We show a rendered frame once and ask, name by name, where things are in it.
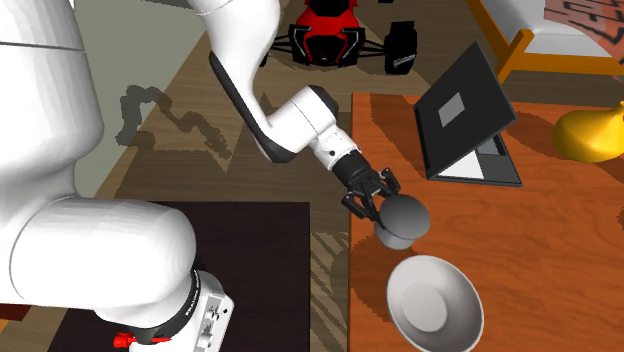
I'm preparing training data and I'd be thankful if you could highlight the orange wooden table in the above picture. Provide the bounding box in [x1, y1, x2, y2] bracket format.
[347, 90, 624, 352]

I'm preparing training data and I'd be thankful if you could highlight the red toy racing car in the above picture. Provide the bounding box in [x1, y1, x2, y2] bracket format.
[259, 0, 419, 77]

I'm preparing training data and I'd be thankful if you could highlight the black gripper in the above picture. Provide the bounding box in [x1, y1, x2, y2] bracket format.
[330, 148, 403, 223]

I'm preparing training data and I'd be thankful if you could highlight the white bowl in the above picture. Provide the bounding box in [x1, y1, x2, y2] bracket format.
[385, 254, 486, 352]

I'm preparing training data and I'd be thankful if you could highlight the dark robot stand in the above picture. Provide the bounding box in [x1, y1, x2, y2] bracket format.
[47, 201, 312, 352]

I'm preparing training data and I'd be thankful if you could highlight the black laptop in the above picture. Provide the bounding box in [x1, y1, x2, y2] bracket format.
[412, 40, 524, 189]

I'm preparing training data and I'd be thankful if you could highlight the yellow rounded object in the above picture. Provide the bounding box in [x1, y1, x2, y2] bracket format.
[551, 100, 624, 165]

